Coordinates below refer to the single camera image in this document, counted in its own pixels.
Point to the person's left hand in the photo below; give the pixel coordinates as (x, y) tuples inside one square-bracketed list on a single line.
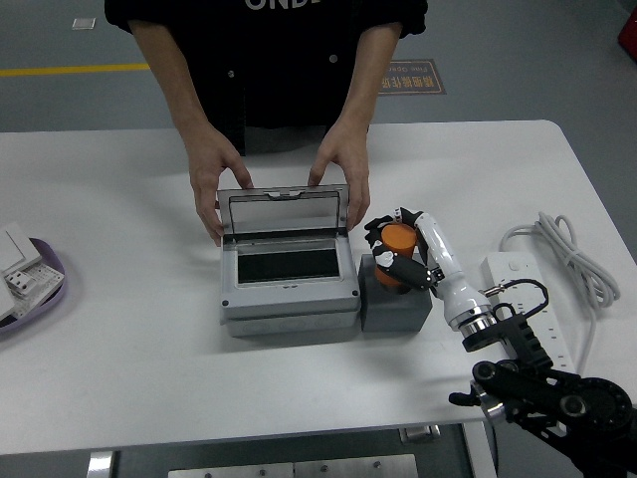
[(356, 159)]

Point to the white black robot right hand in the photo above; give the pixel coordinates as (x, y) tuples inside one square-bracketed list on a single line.
[(460, 291)]

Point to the person's right hand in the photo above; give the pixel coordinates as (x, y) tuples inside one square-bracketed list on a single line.
[(209, 164)]

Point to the orange cylinder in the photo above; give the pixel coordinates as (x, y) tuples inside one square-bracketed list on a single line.
[(398, 241)]

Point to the grey enclosure box clear lid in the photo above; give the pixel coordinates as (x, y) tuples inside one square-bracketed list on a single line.
[(291, 304)]

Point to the person's left forearm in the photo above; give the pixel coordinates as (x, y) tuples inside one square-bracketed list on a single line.
[(370, 74)]

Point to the person's right forearm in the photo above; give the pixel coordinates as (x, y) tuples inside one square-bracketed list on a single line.
[(171, 74)]

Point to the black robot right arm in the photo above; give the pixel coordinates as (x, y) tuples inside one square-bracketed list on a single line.
[(577, 403)]

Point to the grey cube with round hole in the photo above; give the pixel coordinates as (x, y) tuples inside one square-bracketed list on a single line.
[(393, 314)]

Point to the white power strip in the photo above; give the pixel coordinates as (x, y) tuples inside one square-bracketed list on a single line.
[(512, 266)]

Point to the person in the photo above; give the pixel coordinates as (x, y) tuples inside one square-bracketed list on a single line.
[(278, 65)]

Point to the white table leg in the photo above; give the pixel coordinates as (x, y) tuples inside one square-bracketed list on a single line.
[(101, 465), (479, 450)]

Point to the purple tray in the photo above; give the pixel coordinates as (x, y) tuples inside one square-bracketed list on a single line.
[(55, 259)]

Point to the small silver floor plate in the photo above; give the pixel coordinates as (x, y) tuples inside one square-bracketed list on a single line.
[(83, 24)]

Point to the white perforated socket panel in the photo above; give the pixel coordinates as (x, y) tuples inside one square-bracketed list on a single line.
[(45, 279)]

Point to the red object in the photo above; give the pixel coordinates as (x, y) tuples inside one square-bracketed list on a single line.
[(629, 32)]

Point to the silver table bracket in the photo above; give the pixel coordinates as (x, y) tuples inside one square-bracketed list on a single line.
[(420, 433)]

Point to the white switch plate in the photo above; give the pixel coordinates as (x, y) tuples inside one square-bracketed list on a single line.
[(15, 246)]

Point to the small white switch module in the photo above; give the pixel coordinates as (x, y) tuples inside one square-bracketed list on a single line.
[(19, 284)]

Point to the grey metal base plate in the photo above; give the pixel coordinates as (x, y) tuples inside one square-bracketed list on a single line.
[(293, 469)]

